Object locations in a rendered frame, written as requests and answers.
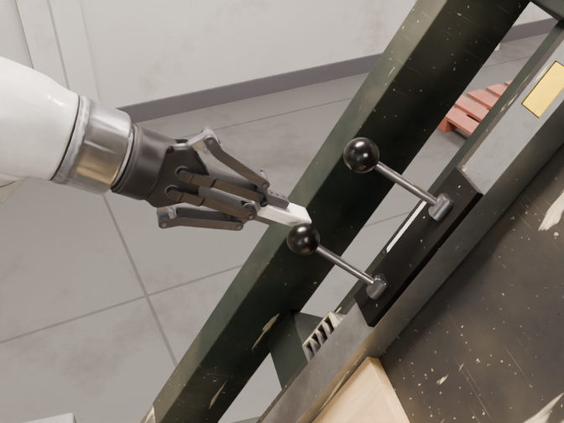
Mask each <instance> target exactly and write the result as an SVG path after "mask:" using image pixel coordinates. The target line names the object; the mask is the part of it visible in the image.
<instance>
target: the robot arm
mask: <svg viewBox="0 0 564 423"><path fill-rule="evenodd" d="M197 150H200V151H202V152H203V153H204V154H210V153H211V154H212V155H213V156H214V157H215V158H216V159H218V160H219V161H220V162H222V163H223V164H225V165H226V166H227V167H229V168H230V169H232V170H234V171H235V172H237V173H238V174H240V175H241V176H242V177H240V176H238V175H234V174H231V173H228V172H226V171H224V170H219V169H217V168H214V167H212V166H211V165H210V164H208V163H206V162H204V161H203V160H202V159H201V157H200V155H199V154H198V153H197ZM29 177H33V178H40V179H43V180H50V181H53V182H54V183H56V184H58V185H67V186H69V187H73V188H76V189H78V190H82V191H86V192H90V193H92V194H95V195H99V196H100V195H103V194H105V193H106V192H107V191H108V190H109V189H110V190H111V191H112V192H113V193H116V194H119V195H122V196H126V197H129V198H133V199H135V200H138V201H142V200H145V201H147V202H148V203H149V204H150V205H151V206H153V207H156V209H157V211H156V214H157V219H158V224H159V227H160V228H162V229H166V228H170V227H178V226H182V227H201V228H211V229H221V230H231V231H240V230H242V229H243V225H244V224H245V223H246V222H248V221H252V220H254V221H257V222H262V223H264V224H268V225H270V226H275V225H276V224H277V222H280V223H283V224H285V225H288V226H291V227H293V226H294V225H295V224H296V223H299V222H307V223H310V224H311V219H310V217H309V215H308V213H307V211H306V209H305V208H304V207H302V206H297V205H295V204H292V203H290V202H289V200H288V198H287V196H286V195H285V194H282V193H279V192H277V191H273V190H270V189H268V188H269V186H270V183H269V180H268V178H267V175H266V174H265V172H264V170H262V169H261V168H259V167H258V166H257V165H256V164H254V163H253V162H251V161H250V160H248V159H246V158H245V157H244V156H242V155H241V154H240V153H238V152H237V151H236V150H234V149H232V148H231V147H229V146H228V145H226V144H225V143H223V141H221V140H220V139H219V138H218V137H217V136H216V134H215V133H214V131H213V130H212V128H211V127H210V126H204V127H203V128H202V129H201V134H199V135H197V136H195V137H194V138H192V139H190V140H188V139H186V138H170V137H168V136H166V135H164V134H162V133H159V132H156V131H154V130H152V129H149V128H146V127H143V126H140V125H138V124H134V125H131V119H130V116H129V115H128V114H127V113H125V112H122V111H120V110H117V109H115V108H113V107H109V106H107V105H104V104H101V103H100V102H95V101H93V100H91V99H90V98H89V97H85V96H80V95H78V94H75V93H74V92H72V91H69V90H67V89H65V88H64V87H63V86H61V85H59V84H58V83H57V82H55V81H54V80H53V79H51V78H50V77H48V76H46V75H44V74H42V73H40V72H38V71H36V70H33V69H31V68H29V67H27V66H25V65H21V64H19V63H17V62H15V61H12V60H9V59H6V58H3V57H1V56H0V205H1V204H2V203H4V202H5V201H6V200H7V199H8V198H9V197H10V196H11V195H12V194H13V193H14V192H15V191H16V190H17V189H18V188H19V187H20V186H21V185H22V183H23V182H24V180H25V179H27V178H29ZM243 177H244V178H243ZM213 188H215V189H217V190H215V189H213ZM218 190H220V191H218ZM222 191H225V192H227V193H225V192H222ZM228 193H230V194H232V195H230V194H228ZM233 195H235V196H233ZM238 196H240V197H242V198H240V197H238ZM243 198H245V199H246V200H245V199H243ZM251 201H252V202H253V204H252V203H251ZM184 202H185V203H188V204H191V205H193V206H181V205H178V206H174V205H176V204H180V203H184ZM199 206H205V207H199Z"/></svg>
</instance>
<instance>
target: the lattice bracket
mask: <svg viewBox="0 0 564 423"><path fill-rule="evenodd" d="M345 316H346V315H343V314H340V313H336V312H333V311H328V312H327V314H326V315H325V317H324V318H323V319H322V321H321V322H320V323H319V325H318V326H317V327H316V329H315V330H314V331H313V332H312V333H311V335H310V336H309V337H308V339H307V340H306V341H305V343H304V344H303V345H302V347H303V350H304V353H305V356H306V359H307V362H310V361H311V359H312V358H313V357H314V356H315V354H316V353H317V352H318V350H319V349H320V348H321V346H322V345H323V344H324V342H325V341H326V340H327V338H328V337H329V336H330V335H331V334H332V333H333V331H334V330H335V329H336V328H337V326H338V325H339V324H340V322H341V321H342V320H343V318H344V317H345Z"/></svg>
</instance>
